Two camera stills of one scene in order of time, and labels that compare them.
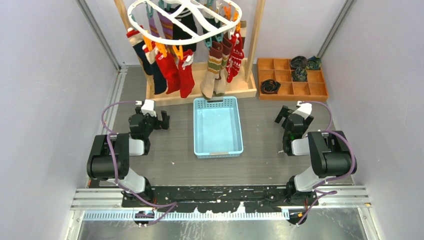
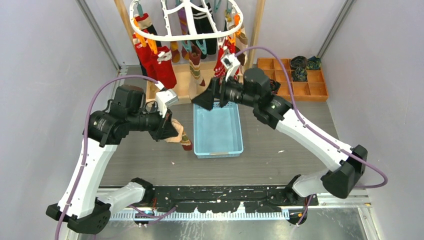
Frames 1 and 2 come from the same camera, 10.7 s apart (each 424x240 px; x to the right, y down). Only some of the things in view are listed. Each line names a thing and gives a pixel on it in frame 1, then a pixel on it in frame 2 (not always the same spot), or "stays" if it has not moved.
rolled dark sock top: (299, 61) stays
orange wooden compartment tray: (314, 89) stays
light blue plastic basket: (217, 128) stays
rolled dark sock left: (270, 86) stays
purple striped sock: (166, 26) to (175, 52)
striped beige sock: (226, 45) to (196, 83)
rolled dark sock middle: (300, 74) stays
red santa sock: (168, 66) to (145, 53)
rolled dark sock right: (314, 63) stays
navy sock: (137, 40) to (152, 30)
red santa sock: (186, 73) to (162, 70)
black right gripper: (284, 112) to (205, 99)
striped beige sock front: (214, 67) to (181, 138)
